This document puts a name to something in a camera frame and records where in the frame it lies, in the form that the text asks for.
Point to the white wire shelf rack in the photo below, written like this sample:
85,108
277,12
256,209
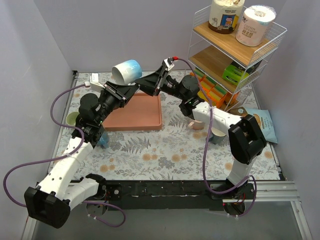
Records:
212,52

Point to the floral tablecloth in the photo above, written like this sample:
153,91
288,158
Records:
175,152

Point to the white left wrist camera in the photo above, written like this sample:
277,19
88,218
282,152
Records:
94,83

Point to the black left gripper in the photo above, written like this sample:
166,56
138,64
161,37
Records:
115,92

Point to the blue brown chips bag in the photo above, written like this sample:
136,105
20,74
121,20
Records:
263,119

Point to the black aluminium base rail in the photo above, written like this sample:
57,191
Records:
176,194

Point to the blue butterfly mug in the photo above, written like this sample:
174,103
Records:
103,141

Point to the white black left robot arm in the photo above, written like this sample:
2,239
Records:
52,200

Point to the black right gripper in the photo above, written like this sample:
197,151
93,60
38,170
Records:
160,80

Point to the dark grey mug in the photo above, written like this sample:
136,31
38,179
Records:
216,136

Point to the green ceramic mug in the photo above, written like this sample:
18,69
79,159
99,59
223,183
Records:
70,120

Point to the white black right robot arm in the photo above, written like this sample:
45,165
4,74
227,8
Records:
246,139

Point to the brown cartoon tissue roll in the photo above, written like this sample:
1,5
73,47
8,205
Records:
224,15

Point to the green tissue box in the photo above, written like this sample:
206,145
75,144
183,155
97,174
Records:
234,72

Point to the orange sponge pack right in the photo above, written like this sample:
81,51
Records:
221,97

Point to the orange sponge pack middle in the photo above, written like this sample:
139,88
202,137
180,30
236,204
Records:
207,87

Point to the pink mug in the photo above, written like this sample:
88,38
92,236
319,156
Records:
196,125

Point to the blue white gradient mug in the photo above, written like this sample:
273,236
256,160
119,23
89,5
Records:
127,72

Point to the pink toilet paper roll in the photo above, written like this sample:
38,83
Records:
254,24

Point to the terracotta pink tray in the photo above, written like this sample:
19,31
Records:
142,113

